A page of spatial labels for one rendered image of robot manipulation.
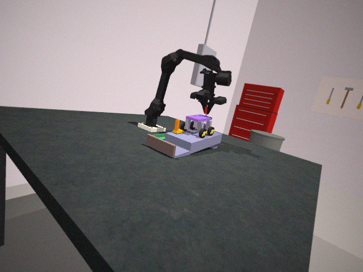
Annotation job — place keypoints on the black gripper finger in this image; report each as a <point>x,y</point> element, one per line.
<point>204,104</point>
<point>210,105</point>

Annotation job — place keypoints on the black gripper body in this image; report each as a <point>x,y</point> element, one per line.
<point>217,100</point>

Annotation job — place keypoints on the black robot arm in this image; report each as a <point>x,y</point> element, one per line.
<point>168,65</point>

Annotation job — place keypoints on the yellow wheel chock with orange handle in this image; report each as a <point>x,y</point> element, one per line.
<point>176,129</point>

